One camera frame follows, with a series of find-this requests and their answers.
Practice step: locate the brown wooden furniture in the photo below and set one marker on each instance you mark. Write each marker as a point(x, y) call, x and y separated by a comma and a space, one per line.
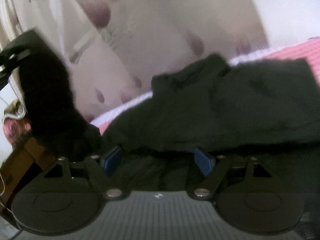
point(18, 163)

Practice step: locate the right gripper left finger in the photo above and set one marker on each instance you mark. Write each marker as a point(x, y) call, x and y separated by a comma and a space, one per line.
point(64, 198)

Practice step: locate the black padded jacket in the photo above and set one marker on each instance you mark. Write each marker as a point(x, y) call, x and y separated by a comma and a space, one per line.
point(269, 108)

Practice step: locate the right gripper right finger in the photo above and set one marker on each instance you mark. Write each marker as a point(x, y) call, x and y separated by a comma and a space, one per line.
point(247, 194)

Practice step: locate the beige leaf print curtain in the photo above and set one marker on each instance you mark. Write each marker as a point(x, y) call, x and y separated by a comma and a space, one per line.
point(113, 48)

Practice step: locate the pink checked bed sheet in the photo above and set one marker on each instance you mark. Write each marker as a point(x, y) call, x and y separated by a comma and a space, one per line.
point(308, 50)

